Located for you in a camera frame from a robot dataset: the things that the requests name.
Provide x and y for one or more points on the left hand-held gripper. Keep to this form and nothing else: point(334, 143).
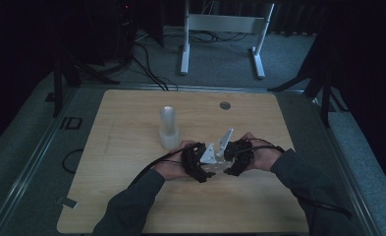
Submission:
point(193, 160)

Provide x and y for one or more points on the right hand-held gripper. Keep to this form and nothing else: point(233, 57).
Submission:
point(238, 155)

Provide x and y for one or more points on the stack of clear plastic cups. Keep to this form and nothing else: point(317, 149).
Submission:
point(169, 131)

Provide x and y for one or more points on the person's left hand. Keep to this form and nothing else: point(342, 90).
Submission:
point(169, 167)

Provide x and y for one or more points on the person's right hand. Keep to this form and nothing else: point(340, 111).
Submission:
point(264, 155)

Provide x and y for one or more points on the round grey table grommet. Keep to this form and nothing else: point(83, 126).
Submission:
point(225, 105)

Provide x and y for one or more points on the black tripod stand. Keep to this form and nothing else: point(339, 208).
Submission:
point(324, 98)
point(58, 85)

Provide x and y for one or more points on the grey tape strip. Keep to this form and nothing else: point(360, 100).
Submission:
point(70, 202)

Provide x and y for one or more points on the dark equipment rack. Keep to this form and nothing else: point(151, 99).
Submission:
point(115, 29)

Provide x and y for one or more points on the white metal stand frame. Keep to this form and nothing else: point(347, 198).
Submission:
point(225, 23)

